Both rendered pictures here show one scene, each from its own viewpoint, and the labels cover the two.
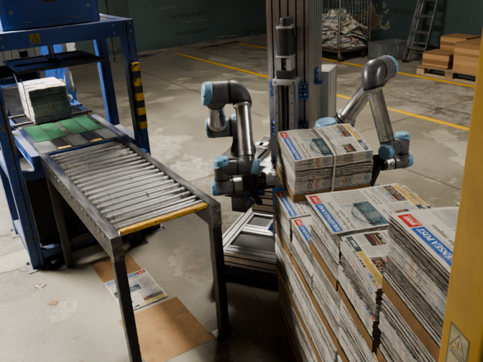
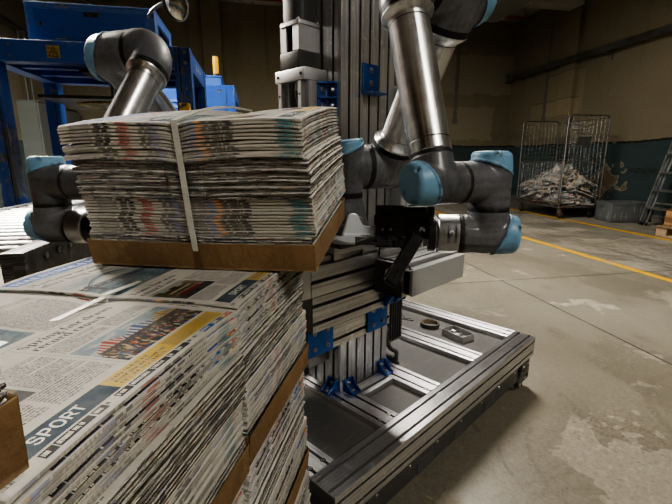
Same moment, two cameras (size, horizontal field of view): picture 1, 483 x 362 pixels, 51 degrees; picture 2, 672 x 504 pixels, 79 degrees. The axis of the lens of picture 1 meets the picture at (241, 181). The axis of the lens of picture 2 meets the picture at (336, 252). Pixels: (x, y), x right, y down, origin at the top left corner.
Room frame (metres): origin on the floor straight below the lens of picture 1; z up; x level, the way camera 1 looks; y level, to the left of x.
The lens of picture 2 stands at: (1.61, -0.84, 1.00)
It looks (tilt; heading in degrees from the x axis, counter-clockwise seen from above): 13 degrees down; 21
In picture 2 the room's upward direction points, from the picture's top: straight up
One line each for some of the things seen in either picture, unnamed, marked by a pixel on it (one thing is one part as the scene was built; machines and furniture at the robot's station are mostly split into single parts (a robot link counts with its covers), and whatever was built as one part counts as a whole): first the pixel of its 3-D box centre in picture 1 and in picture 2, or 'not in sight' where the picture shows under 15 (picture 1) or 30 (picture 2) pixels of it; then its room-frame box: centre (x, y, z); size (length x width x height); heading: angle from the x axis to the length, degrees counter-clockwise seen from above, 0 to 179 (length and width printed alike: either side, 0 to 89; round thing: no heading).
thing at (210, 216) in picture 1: (159, 174); (116, 229); (2.75, 0.48, 0.74); 1.34 x 0.05 x 0.12; 31
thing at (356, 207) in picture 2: not in sight; (340, 210); (2.61, -0.47, 0.87); 0.15 x 0.15 x 0.10
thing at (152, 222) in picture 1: (164, 217); not in sight; (2.04, 0.36, 0.81); 0.43 x 0.03 x 0.02; 121
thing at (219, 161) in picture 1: (225, 168); (54, 181); (2.26, 0.08, 0.95); 0.11 x 0.08 x 0.11; 92
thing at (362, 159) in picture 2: (326, 131); (342, 165); (2.62, -0.48, 0.98); 0.13 x 0.12 x 0.14; 135
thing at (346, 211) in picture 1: (368, 206); not in sight; (1.55, -0.43, 1.06); 0.37 x 0.29 x 0.01; 100
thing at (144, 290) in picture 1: (135, 289); not in sight; (2.65, 0.70, 0.00); 0.37 x 0.28 x 0.01; 31
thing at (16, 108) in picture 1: (34, 107); not in sight; (4.45, 1.81, 0.75); 1.53 x 0.64 x 0.10; 31
